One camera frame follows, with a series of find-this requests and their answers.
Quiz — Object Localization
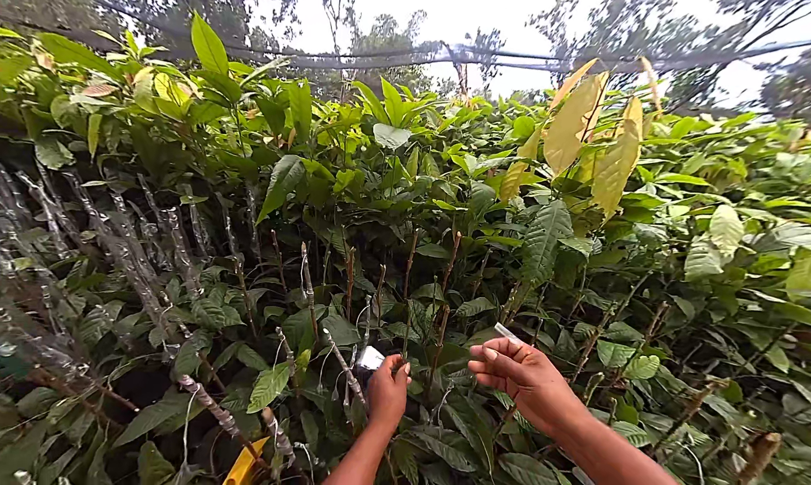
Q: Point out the person's left forearm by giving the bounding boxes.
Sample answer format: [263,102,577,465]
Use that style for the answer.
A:
[322,420,399,485]

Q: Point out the person's right hand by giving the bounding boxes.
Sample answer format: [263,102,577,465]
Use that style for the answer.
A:
[468,335,591,443]

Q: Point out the background trees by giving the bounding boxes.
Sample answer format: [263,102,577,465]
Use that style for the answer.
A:
[15,0,811,129]

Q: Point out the plant with large yellow leaves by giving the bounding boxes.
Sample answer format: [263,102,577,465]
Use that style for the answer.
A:
[499,57,663,223]

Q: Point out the yellow plastic object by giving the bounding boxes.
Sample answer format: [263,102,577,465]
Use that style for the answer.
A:
[222,436,270,485]

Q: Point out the rows of plastic-wrapped grafted stems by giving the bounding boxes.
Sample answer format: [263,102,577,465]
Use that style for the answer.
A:
[0,150,265,412]

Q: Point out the dark shade net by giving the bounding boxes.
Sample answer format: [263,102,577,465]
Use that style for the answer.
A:
[0,0,811,75]

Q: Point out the mass of green leafy seedlings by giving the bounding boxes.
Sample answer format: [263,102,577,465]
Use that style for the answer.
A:
[0,10,811,485]

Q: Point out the white and black object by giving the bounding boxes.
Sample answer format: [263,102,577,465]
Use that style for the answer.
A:
[355,345,386,389]

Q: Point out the group of bare cut stems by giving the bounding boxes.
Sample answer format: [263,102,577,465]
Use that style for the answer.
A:
[159,229,783,485]

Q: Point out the thin seedling stem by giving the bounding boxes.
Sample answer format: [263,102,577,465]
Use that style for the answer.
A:
[402,228,421,368]

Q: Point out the person's left hand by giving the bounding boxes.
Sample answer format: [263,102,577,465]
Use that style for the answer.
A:
[366,353,413,430]

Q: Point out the dark green object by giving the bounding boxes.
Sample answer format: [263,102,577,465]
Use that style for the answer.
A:
[0,332,35,379]

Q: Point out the person's right forearm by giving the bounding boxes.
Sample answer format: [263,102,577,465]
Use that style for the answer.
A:
[553,410,679,485]

